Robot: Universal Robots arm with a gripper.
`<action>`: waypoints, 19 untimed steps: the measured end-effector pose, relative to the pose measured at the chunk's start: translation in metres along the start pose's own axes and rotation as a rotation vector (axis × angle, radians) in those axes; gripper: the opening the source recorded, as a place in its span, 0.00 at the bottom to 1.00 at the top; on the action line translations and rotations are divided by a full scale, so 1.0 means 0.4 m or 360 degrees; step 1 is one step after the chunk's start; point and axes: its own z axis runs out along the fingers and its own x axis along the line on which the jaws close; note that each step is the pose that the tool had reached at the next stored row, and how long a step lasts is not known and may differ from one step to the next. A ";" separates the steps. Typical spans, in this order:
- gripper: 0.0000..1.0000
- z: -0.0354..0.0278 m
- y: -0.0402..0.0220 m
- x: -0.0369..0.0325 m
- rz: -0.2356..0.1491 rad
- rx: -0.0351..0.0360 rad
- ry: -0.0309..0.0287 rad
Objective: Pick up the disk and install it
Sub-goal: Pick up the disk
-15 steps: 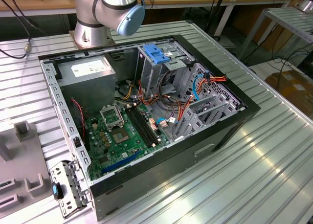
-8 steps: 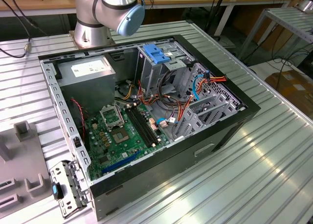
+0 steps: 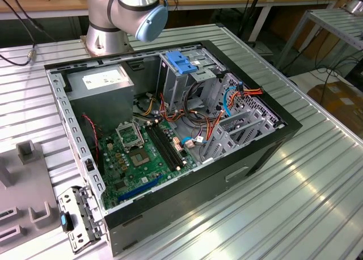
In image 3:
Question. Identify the silver drive cage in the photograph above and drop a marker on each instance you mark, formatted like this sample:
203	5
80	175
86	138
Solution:
173	84

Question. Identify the grey parts rack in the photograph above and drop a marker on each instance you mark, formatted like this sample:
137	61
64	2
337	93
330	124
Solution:
25	186

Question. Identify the silver disk bay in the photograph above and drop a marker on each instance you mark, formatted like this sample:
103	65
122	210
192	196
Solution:
227	146

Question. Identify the green motherboard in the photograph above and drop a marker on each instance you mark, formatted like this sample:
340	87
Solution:
154	172

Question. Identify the silver card retention bracket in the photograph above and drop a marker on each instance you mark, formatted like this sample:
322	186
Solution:
63	199

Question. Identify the CPU socket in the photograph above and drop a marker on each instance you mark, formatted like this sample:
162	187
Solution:
139	157

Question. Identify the blue expansion slot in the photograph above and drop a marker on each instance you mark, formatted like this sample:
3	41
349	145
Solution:
140	188

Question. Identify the blue plastic cage latch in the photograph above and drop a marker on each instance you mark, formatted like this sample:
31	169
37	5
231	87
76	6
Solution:
178	61

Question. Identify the flat cardboard box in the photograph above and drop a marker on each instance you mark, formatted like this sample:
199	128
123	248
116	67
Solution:
340	106

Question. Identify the black RAM slot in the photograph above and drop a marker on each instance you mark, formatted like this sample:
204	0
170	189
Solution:
164	146
161	147
172	142
168	144

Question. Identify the grey power supply unit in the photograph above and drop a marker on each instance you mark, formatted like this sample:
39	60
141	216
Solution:
99	106

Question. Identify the metal slat side table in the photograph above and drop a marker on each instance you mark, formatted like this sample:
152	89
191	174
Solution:
334	21

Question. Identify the black open PC case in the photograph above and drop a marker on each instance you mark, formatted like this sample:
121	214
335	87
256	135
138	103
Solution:
198	192

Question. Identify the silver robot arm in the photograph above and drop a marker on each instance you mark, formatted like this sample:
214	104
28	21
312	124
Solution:
107	16

